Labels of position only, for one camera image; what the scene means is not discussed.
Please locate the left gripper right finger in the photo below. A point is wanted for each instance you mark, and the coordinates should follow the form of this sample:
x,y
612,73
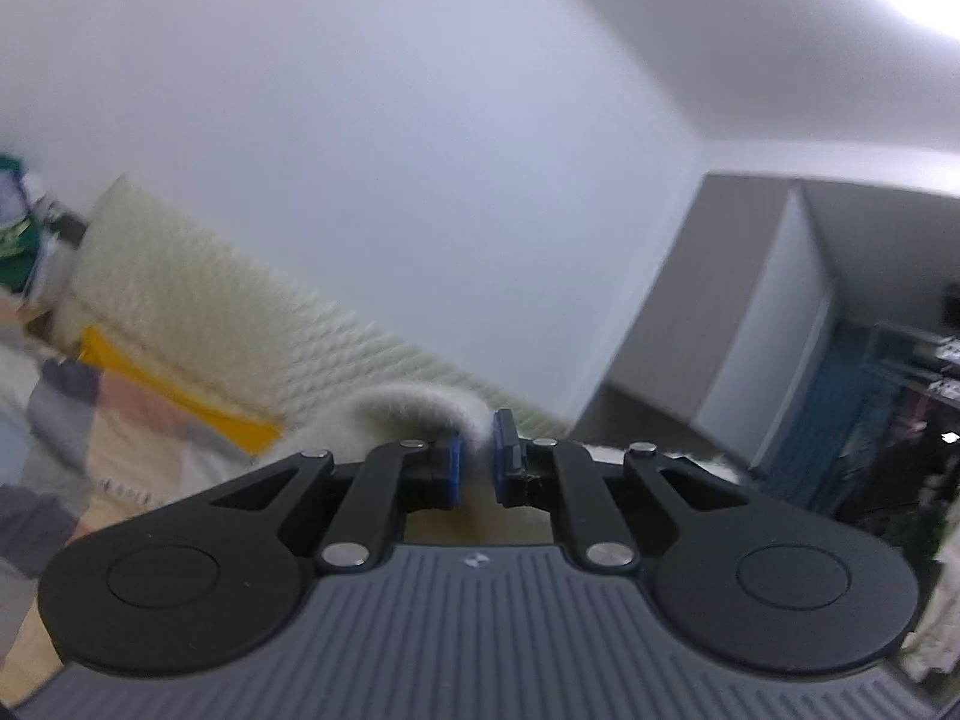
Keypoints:
x,y
561,478

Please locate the cream quilted headboard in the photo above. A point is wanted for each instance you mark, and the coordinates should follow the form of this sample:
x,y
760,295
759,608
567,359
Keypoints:
x,y
186,305

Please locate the patchwork plaid duvet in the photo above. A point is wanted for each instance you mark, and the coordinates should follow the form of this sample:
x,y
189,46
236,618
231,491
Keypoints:
x,y
82,449

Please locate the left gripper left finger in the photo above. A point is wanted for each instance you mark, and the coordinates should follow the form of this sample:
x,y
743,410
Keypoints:
x,y
392,482

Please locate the yellow pillow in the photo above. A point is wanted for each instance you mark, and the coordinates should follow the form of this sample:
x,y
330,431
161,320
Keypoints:
x,y
249,434

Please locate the green printed bag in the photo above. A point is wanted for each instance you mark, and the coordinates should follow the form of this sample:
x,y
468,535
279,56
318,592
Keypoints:
x,y
20,235

